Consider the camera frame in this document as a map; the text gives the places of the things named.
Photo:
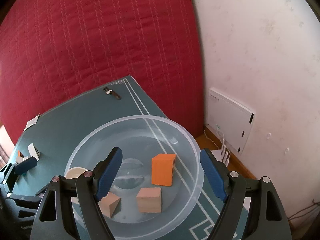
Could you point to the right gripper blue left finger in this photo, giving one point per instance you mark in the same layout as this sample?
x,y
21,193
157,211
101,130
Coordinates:
x,y
91,187

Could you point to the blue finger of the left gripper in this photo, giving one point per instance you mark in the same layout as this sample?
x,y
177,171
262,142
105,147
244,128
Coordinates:
x,y
24,166

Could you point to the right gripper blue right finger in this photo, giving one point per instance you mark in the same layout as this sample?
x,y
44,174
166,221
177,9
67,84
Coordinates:
x,y
230,189

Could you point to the orange rectangular block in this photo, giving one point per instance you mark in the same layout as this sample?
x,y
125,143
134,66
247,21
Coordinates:
x,y
162,169

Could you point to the white wedge block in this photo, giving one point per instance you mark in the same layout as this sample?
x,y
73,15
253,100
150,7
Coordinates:
x,y
34,151

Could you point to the grey striped wedge block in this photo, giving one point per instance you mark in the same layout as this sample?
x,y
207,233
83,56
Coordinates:
x,y
21,159

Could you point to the orange striped wedge block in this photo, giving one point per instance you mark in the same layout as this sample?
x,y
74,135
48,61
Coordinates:
x,y
19,154

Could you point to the tan wedge block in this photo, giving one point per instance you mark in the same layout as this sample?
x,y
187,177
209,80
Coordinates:
x,y
109,204

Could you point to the green table mat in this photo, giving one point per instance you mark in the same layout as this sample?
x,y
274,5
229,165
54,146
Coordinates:
x,y
82,131

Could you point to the white wifi router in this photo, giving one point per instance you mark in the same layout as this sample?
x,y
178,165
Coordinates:
x,y
222,154

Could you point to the white paper label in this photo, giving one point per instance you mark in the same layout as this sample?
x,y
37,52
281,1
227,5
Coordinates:
x,y
32,122

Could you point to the tan cube block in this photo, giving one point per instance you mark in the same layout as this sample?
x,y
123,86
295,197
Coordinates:
x,y
149,200

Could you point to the clear plastic bowl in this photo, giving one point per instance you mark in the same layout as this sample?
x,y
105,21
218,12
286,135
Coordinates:
x,y
140,138

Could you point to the black glasses on table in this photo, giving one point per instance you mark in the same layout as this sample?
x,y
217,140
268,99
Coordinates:
x,y
112,92

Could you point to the red quilted sofa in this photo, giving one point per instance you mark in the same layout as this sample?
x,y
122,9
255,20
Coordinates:
x,y
54,50

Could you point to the white wall box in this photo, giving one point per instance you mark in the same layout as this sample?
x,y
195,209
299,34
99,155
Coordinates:
x,y
229,119

